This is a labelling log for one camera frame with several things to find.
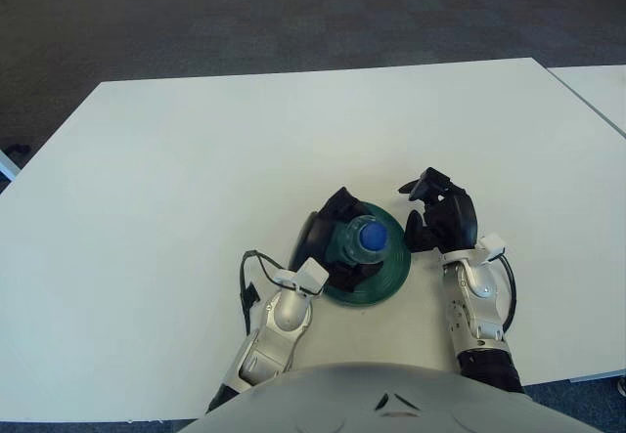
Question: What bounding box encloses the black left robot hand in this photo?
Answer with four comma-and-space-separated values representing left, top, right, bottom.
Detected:
288, 186, 387, 293

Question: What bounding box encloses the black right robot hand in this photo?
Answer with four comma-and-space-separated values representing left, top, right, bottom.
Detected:
397, 166, 479, 254

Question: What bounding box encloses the clear bottle with blue cap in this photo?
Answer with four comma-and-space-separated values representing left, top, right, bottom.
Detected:
328, 215, 392, 268

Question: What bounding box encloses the green round plate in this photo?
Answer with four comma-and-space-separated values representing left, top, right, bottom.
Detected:
292, 200, 413, 310

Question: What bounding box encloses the white left wrist connector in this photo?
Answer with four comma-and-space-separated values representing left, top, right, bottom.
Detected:
273, 256, 330, 295

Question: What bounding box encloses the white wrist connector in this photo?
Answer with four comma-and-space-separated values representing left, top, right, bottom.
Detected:
476, 233, 508, 262
273, 256, 330, 295

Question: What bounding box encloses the white right wrist connector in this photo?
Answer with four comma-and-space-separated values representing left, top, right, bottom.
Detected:
476, 233, 508, 262

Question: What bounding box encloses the grey robot torso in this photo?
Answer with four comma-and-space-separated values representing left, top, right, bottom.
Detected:
178, 362, 626, 433

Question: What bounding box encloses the white neighbouring table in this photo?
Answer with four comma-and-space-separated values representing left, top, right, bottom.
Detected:
546, 65, 626, 139

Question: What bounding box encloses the white furniture edge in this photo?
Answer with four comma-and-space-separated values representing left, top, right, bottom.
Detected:
0, 149, 21, 181

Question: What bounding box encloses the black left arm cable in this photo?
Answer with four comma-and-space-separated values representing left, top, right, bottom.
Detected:
238, 249, 294, 331

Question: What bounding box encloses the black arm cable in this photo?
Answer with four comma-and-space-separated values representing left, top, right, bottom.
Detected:
238, 249, 294, 331
498, 256, 517, 331

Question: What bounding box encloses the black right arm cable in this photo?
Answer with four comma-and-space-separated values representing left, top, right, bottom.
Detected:
498, 256, 517, 331

